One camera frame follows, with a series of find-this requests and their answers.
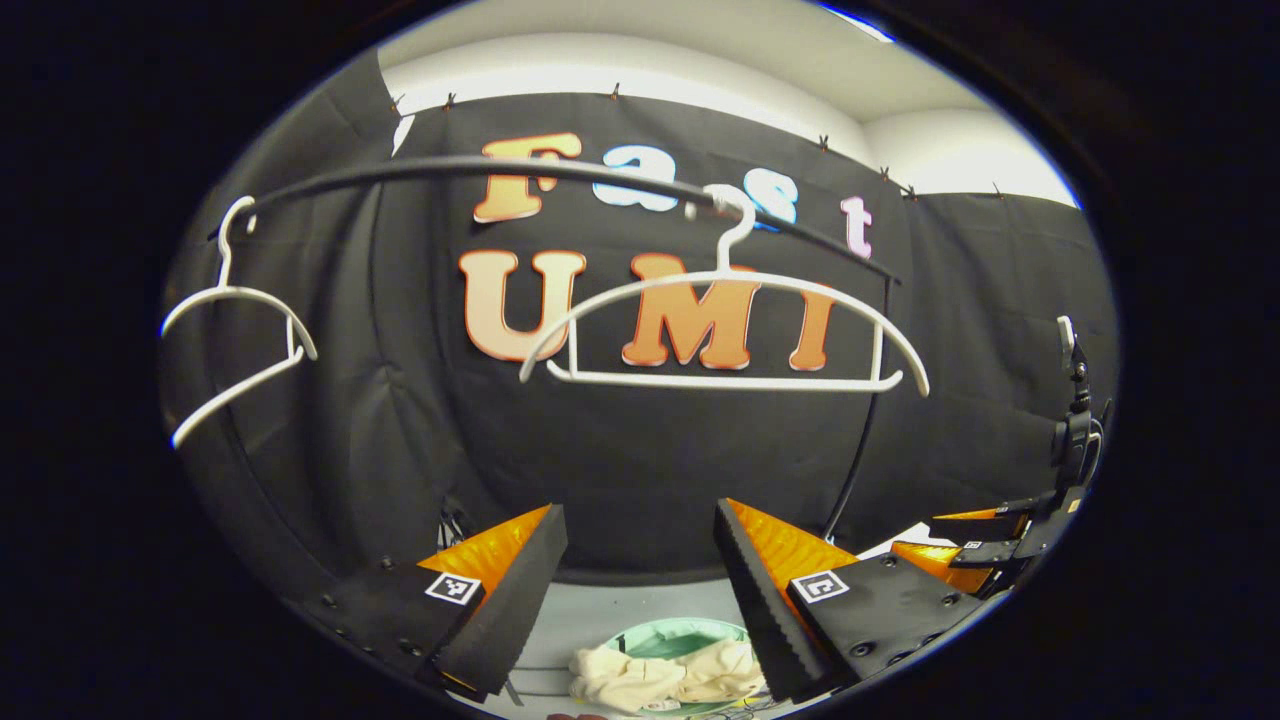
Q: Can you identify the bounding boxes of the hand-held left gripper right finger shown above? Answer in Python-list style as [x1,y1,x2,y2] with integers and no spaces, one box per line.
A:
[712,497,986,706]

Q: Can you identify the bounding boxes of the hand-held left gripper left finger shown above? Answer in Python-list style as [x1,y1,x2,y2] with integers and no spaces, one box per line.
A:
[310,503,568,701]

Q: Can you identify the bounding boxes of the green laundry hamper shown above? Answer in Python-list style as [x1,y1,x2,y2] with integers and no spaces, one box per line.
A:
[600,617,776,719]

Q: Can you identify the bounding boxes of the cream shirt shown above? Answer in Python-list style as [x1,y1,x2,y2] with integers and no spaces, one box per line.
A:
[568,638,769,713]

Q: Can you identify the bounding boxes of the white plastic hanger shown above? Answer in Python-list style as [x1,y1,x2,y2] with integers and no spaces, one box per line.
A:
[518,183,931,398]
[160,196,319,449]

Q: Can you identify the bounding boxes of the black backdrop cloth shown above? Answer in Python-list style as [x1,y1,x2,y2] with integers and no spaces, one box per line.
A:
[160,50,1121,641]

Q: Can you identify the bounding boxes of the ceiling light panel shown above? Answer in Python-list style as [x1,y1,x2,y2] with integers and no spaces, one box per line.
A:
[820,0,896,43]

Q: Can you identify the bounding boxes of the row of small cloth clips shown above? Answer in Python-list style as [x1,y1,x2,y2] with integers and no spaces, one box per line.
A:
[390,82,1006,201]

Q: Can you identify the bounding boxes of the black clothes rail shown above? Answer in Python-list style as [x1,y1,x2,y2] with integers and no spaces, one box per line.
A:
[208,155,901,546]

